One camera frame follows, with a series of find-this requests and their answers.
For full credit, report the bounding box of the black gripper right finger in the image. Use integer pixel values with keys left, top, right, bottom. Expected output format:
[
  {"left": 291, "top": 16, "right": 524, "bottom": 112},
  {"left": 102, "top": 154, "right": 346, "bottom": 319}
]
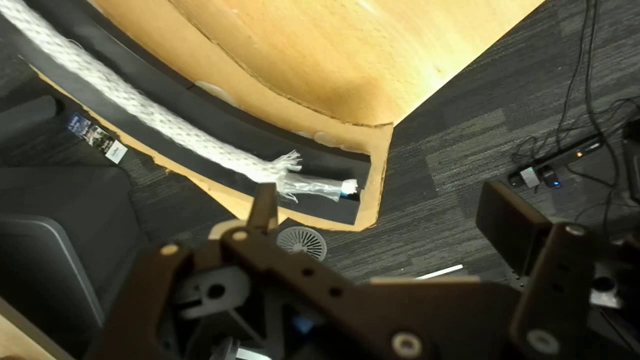
[{"left": 477, "top": 179, "right": 640, "bottom": 360}]

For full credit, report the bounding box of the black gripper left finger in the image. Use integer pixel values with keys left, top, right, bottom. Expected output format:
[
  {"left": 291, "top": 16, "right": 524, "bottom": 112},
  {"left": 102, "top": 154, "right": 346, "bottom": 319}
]
[{"left": 86, "top": 183, "right": 402, "bottom": 360}]

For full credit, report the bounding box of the white braided rope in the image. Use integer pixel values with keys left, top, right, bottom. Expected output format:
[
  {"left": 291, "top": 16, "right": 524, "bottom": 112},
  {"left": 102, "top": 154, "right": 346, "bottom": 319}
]
[{"left": 0, "top": 0, "right": 366, "bottom": 206}]

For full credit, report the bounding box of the thin white stick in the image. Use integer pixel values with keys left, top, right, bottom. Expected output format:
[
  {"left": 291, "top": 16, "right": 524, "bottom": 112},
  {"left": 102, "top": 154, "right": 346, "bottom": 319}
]
[{"left": 417, "top": 262, "right": 467, "bottom": 282}]

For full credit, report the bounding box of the round grey floor vent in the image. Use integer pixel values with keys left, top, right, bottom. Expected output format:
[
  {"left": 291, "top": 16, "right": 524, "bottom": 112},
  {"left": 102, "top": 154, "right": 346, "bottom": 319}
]
[{"left": 276, "top": 225, "right": 331, "bottom": 264}]

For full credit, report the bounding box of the black power strip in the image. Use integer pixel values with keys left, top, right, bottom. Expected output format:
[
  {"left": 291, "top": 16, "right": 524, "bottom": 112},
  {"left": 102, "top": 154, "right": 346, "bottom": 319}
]
[{"left": 507, "top": 135, "right": 608, "bottom": 192}]

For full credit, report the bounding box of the dark grey office chair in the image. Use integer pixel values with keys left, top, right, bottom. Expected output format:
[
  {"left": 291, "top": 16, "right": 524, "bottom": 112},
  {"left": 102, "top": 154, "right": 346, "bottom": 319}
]
[{"left": 0, "top": 93, "right": 146, "bottom": 357}]

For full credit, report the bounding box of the white and blue label tag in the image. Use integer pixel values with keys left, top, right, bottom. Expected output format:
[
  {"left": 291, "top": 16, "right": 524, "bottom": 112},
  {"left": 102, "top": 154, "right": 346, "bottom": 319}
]
[{"left": 65, "top": 110, "right": 131, "bottom": 167}]

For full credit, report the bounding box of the black curved foam channel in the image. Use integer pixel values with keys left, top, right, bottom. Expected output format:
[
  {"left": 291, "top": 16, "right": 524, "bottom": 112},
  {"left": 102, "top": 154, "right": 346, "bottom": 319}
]
[{"left": 0, "top": 0, "right": 377, "bottom": 228}]

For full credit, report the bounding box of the black floor cable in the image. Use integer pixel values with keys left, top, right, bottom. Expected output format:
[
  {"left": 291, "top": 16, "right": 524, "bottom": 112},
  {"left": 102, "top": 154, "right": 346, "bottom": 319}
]
[{"left": 553, "top": 0, "right": 618, "bottom": 226}]

